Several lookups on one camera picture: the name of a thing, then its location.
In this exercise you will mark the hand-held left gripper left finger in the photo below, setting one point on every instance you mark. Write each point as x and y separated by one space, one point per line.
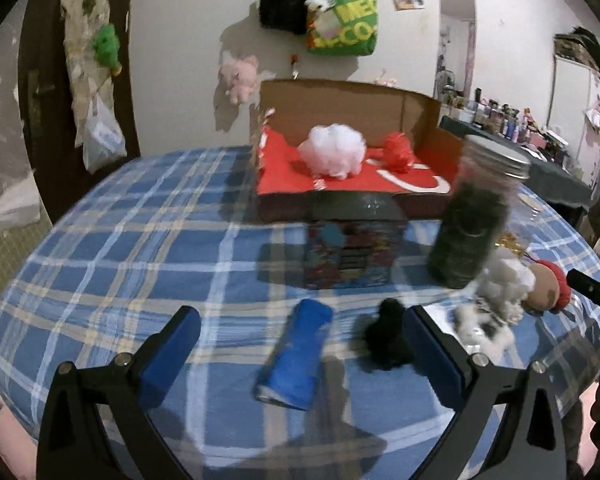
172 355

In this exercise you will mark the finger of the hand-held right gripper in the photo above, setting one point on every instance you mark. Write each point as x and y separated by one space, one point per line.
592 290

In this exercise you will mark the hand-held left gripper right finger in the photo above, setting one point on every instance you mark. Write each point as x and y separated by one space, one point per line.
432 355

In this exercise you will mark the black fluffy pom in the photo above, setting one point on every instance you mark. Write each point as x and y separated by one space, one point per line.
387 335

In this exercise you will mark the blue felt roll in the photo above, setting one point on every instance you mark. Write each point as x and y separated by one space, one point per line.
295 360

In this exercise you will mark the cardboard box with red lining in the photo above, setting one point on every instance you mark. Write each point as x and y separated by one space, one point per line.
340 105

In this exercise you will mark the small jar with gold beads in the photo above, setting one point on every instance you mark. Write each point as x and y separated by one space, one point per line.
511 245

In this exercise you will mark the blue plaid blanket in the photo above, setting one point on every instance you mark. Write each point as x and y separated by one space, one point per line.
130 260

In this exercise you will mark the table with dark cloth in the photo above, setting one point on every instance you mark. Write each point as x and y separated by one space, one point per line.
555 180

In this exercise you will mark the dark printed tin box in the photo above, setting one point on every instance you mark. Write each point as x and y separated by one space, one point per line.
350 255

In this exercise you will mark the large jar with dark contents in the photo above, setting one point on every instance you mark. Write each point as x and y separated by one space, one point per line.
467 230

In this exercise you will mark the white cabinet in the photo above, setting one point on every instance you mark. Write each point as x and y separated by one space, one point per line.
572 110

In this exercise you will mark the pink cushion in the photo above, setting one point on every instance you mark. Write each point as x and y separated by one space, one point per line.
10 445

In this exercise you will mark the row of small bottles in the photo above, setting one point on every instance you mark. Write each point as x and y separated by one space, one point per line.
505 120

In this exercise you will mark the red pom-pom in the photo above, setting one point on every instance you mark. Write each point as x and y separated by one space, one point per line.
397 155

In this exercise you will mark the white paper sheet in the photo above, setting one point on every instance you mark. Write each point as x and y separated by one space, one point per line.
5 210

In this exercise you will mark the white fluffy pom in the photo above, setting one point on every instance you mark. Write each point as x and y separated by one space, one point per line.
335 152

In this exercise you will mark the clear plastic bag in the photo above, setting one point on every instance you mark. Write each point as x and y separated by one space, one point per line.
100 135

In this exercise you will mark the dark wooden door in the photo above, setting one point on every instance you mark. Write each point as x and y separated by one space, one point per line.
45 125

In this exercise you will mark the pink bear plush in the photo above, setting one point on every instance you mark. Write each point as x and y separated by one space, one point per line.
384 80

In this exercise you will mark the beige hanging organizer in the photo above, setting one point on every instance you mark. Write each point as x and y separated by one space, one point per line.
82 85

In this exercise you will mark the pink pig plush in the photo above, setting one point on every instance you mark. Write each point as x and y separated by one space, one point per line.
240 77

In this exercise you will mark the green plush toy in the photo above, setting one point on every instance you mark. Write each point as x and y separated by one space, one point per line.
106 47

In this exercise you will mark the green shopping bag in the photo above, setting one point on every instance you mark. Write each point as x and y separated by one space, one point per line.
347 20

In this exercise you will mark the black plastic bag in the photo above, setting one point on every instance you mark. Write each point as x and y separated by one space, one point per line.
282 2

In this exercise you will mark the white dog plush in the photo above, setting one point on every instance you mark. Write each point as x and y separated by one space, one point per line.
320 0

